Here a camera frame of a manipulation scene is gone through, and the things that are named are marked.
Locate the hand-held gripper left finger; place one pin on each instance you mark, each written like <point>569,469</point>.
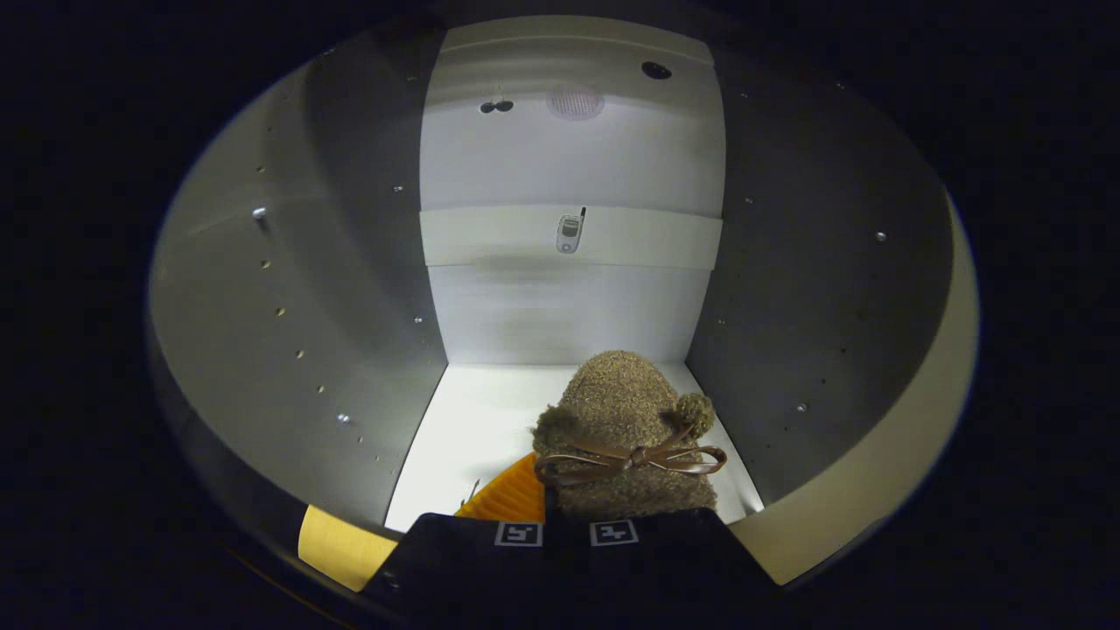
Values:
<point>464,560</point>

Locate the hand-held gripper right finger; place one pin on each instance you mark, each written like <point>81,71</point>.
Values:
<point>674,560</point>

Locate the brown fuzzy shoe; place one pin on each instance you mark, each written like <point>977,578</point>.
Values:
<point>621,394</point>

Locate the grey shoe cabinet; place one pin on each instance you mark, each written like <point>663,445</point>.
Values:
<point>569,306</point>

